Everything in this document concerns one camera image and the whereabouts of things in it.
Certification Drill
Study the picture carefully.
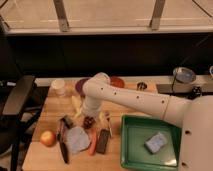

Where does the black handled knife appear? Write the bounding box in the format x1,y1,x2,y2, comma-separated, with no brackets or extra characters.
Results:
58,121,69,164

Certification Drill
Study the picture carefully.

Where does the grey-blue cloth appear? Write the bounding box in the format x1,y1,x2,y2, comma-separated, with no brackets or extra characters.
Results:
67,126,90,154

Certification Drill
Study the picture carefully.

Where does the purple bowl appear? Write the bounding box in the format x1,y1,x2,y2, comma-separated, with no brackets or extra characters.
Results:
75,78,89,97

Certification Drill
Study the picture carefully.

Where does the banana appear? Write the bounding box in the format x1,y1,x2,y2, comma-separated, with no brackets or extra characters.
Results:
71,96,82,118

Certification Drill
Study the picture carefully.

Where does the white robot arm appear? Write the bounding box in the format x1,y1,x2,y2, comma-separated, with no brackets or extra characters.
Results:
82,72,213,171

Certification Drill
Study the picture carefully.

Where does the green tray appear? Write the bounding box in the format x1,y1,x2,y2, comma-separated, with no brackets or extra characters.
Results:
120,115,189,171

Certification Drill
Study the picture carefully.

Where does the orange bowl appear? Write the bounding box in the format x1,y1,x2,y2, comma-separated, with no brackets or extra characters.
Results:
110,76,125,88

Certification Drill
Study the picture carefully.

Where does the metal bowl on scale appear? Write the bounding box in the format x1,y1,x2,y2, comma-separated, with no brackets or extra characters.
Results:
173,67,196,84

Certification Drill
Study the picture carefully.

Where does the red yellow apple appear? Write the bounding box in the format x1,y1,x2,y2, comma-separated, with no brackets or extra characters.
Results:
40,131,56,147

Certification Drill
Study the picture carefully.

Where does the bunch of dark grapes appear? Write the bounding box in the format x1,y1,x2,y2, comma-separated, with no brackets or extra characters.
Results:
83,116,95,129

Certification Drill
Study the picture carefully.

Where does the blue sponge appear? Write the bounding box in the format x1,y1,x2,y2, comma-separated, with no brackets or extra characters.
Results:
144,132,168,154

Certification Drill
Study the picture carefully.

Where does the black office chair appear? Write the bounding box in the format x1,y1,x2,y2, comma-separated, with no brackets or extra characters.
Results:
0,75,42,171

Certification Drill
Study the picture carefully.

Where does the small black brush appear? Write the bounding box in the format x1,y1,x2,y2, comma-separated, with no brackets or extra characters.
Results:
61,115,73,129

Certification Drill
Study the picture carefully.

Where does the black rectangular block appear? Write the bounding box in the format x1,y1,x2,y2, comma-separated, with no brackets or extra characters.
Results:
96,129,110,154

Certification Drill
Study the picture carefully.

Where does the metal fork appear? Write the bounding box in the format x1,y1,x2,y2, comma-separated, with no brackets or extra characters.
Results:
105,112,113,138

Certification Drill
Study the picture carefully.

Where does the white cup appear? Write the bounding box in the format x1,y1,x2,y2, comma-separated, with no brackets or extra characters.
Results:
51,79,66,96

